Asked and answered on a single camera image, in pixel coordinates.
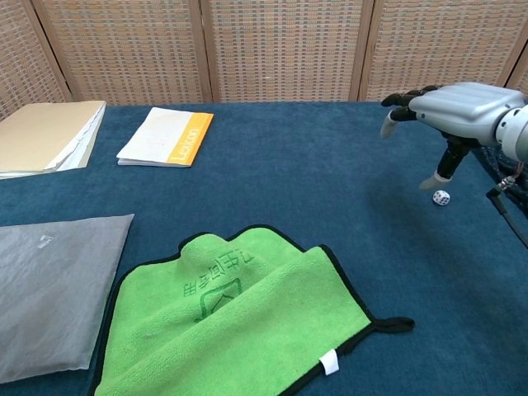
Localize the dark blue plush tablecloth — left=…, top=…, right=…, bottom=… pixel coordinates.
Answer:
left=0, top=97, right=528, bottom=396

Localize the white and orange booklet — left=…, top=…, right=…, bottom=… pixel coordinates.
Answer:
left=115, top=106, right=215, bottom=169

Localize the dark dotted cloth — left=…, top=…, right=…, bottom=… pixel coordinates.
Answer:
left=469, top=142, right=528, bottom=218

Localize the green microfibre towel black trim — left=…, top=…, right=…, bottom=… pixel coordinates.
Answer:
left=88, top=224, right=416, bottom=396

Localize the black cable with connector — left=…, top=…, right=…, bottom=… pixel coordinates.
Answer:
left=485, top=161, right=528, bottom=249

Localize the kraft paper folder with papers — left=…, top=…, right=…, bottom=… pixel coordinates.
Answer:
left=0, top=100, right=107, bottom=181

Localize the woven folding screen panel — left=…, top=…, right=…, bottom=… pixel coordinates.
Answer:
left=490, top=39, right=528, bottom=97
left=356, top=0, right=528, bottom=102
left=0, top=0, right=74, bottom=121
left=22, top=0, right=215, bottom=106
left=200, top=0, right=375, bottom=104

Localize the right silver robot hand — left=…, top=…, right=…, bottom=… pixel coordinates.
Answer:
left=379, top=82, right=526, bottom=191

